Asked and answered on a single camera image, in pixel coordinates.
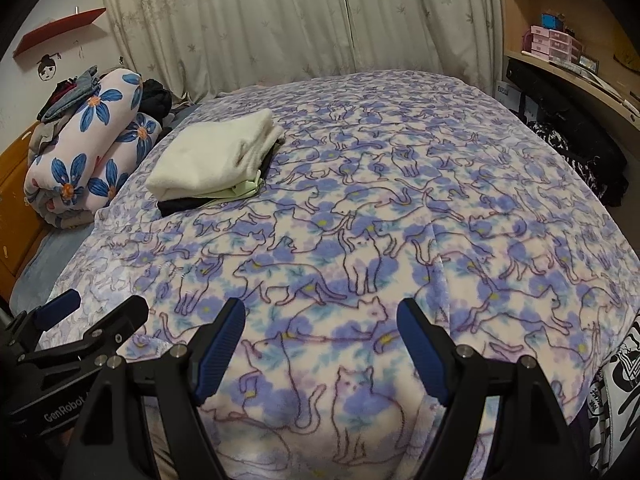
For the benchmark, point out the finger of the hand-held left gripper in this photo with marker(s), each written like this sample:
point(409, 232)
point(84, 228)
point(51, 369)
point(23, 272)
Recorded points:
point(57, 309)
point(120, 322)

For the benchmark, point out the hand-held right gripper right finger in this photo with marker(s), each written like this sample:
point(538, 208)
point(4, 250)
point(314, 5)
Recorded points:
point(425, 350)

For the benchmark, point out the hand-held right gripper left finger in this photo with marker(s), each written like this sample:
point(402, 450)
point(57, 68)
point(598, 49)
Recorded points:
point(220, 355)

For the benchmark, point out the white knit cardigan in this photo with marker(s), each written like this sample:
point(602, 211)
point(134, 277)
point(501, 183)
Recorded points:
point(210, 155)

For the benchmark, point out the pile of grey clothes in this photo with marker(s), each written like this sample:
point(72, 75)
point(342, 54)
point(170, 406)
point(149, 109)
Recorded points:
point(70, 97)

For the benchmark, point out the grey blue bed sheet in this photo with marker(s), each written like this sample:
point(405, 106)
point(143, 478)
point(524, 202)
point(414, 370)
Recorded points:
point(55, 255)

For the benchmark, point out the purple cat print blanket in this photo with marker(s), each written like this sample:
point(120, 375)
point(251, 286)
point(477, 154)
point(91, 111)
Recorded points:
point(400, 210)

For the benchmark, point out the rolled blue flower quilt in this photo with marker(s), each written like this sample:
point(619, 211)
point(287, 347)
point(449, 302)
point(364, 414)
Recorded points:
point(85, 160)

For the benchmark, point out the light green garment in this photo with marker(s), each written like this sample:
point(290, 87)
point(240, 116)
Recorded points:
point(242, 187)

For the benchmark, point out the black white printed fabric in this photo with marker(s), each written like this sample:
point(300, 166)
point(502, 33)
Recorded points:
point(615, 400)

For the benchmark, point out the black clothing heap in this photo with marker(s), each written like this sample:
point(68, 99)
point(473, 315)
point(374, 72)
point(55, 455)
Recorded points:
point(155, 97)

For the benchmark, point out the black white patterned cloth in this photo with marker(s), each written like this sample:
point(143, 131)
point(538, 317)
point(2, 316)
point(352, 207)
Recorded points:
point(555, 142)

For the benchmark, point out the white cardboard box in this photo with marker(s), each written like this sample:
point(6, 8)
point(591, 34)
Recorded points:
point(506, 91)

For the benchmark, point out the pink drawer organizer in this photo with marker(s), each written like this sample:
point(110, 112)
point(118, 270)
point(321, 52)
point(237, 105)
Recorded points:
point(550, 45)

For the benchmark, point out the pale patterned curtain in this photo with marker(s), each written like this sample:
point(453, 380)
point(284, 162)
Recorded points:
point(275, 20)

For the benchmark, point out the small blue box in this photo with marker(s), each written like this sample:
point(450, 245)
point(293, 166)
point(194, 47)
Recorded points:
point(550, 20)

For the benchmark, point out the wooden bookshelf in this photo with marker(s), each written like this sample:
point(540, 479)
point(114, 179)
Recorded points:
point(525, 5)

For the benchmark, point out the wooden bed frame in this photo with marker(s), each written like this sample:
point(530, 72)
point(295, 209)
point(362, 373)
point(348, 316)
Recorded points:
point(20, 200)

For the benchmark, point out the face wall sticker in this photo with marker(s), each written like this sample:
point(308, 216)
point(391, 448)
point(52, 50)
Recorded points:
point(47, 69)

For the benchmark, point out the red wall shelf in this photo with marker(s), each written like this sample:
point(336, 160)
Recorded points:
point(60, 30)

